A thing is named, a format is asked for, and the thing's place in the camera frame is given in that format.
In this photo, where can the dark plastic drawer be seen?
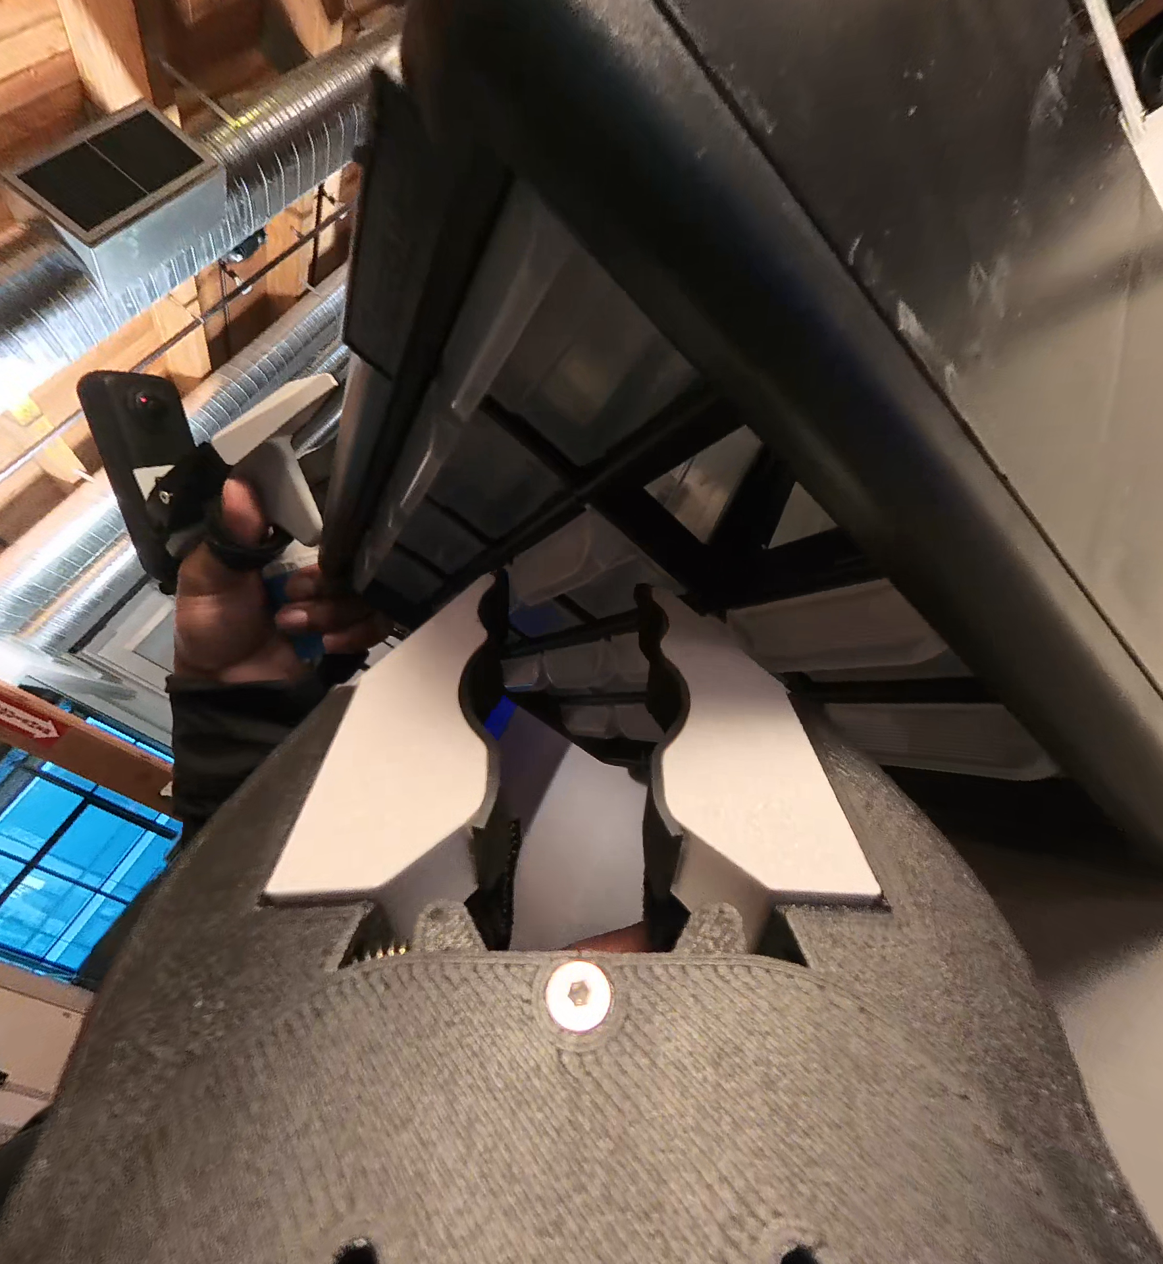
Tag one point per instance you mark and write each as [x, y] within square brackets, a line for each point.
[412, 237]

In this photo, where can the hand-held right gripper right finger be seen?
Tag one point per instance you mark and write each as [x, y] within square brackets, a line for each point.
[758, 789]

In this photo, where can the set of translucent cabinet drawers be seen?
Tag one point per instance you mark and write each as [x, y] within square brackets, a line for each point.
[561, 335]

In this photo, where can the red striped beam sign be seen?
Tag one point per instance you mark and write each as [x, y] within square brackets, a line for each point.
[18, 716]

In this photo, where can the silver flexible air duct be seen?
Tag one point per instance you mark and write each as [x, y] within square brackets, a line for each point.
[97, 552]
[274, 129]

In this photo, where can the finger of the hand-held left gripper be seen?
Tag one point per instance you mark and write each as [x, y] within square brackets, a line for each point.
[285, 489]
[270, 420]

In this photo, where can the person's left hand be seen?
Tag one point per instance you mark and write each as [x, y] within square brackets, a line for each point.
[230, 613]

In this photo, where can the blue-lit window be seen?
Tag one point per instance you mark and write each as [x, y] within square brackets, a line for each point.
[48, 869]

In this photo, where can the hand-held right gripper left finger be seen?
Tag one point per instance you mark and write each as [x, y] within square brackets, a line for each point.
[394, 780]

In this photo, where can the white filing cabinet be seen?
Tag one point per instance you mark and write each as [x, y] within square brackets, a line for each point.
[8, 1047]

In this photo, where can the black drawer cabinet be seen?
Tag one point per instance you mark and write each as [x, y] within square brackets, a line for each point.
[837, 296]

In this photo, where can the metal vent box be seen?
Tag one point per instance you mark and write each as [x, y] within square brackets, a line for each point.
[112, 193]

